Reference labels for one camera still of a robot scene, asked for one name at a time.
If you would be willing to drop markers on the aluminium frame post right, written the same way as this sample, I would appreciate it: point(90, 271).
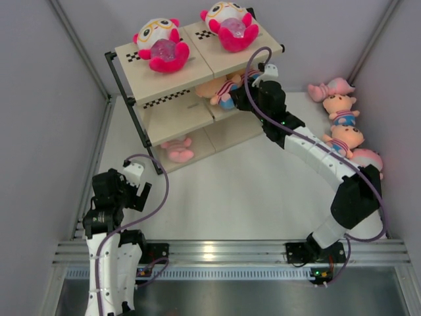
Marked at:
point(391, 8)

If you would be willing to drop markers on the white pink panda plush glasses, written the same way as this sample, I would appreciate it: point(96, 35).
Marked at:
point(159, 43)

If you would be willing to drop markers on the pink striped plush bottom shelf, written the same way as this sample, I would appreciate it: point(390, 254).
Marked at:
point(177, 150)

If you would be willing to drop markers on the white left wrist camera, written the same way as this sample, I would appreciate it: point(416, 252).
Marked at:
point(133, 172)

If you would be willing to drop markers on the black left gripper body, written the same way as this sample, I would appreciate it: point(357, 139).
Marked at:
point(126, 194)

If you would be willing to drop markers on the pink striped plush right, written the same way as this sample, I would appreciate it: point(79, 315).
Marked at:
point(365, 157)

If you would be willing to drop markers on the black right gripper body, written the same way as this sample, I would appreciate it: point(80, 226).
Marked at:
point(244, 103)

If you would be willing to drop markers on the white panda toy on shelf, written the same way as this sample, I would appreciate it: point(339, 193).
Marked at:
point(233, 25)

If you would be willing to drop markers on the aluminium frame post left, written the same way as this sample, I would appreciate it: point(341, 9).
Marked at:
point(76, 42)

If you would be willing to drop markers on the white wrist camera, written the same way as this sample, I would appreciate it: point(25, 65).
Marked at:
point(133, 172)
point(270, 73)

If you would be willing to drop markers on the white slotted cable duct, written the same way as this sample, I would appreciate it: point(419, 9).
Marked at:
point(231, 273)

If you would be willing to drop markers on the beige three-tier shelf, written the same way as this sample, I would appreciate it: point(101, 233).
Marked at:
point(164, 107)

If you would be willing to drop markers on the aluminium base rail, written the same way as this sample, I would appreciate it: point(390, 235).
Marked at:
point(383, 253)

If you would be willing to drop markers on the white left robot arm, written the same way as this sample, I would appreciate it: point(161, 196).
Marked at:
point(114, 253)

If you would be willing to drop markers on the peach doll blue pants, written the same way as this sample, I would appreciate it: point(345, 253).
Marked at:
point(339, 108)
point(218, 92)
point(343, 139)

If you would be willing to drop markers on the pink plush far corner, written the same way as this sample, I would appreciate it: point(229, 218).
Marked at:
point(335, 86)

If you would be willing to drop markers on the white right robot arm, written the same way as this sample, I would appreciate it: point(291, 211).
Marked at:
point(356, 208)

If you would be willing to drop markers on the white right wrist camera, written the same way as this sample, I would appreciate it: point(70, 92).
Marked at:
point(270, 73)

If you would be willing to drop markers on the aluminium frame post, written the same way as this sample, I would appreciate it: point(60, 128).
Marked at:
point(76, 42)
point(391, 8)

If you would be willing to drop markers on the peach doll on middle shelf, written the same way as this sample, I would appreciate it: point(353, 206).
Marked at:
point(238, 76)

